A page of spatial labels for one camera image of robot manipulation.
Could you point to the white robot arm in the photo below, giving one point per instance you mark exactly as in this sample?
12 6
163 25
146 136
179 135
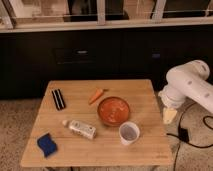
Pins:
188 80

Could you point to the orange ceramic bowl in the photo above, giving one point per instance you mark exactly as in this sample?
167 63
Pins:
113 111

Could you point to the black power adapter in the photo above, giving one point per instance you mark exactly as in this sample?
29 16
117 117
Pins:
183 135

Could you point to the white paper cup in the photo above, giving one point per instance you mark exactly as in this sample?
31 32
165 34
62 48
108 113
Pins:
129 132

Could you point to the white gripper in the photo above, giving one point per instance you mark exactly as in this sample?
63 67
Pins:
173 100

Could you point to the white plastic bottle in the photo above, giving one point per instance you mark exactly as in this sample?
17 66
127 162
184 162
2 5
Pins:
80 128

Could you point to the black striped block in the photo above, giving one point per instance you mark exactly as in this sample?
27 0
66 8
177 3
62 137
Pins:
58 99

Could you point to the blue sponge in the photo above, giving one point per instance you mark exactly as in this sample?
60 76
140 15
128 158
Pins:
47 145

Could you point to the white window frame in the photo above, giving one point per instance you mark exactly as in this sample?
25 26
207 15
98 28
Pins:
55 15

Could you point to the wooden table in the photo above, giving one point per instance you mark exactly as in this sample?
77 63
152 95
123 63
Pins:
106 149

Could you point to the orange carrot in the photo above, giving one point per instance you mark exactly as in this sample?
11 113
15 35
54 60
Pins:
98 93

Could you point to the dark cabinet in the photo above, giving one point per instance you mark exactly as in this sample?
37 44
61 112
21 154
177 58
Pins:
28 61

